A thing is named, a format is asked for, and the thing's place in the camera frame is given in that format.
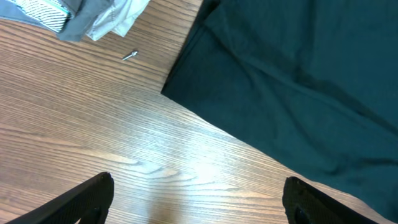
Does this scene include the black t-shirt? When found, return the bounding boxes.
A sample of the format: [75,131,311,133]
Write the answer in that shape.
[162,0,397,222]

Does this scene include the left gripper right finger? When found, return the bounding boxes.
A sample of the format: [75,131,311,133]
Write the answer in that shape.
[282,177,377,224]

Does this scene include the beige folded garment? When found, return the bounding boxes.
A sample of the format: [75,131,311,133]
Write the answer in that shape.
[86,0,150,41]

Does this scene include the grey folded shorts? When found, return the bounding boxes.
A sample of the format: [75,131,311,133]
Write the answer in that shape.
[1,0,113,42]

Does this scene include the small silver screw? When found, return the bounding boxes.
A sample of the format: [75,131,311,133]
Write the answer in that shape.
[122,50,139,60]

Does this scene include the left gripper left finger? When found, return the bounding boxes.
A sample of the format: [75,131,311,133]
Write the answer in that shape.
[7,172,114,224]

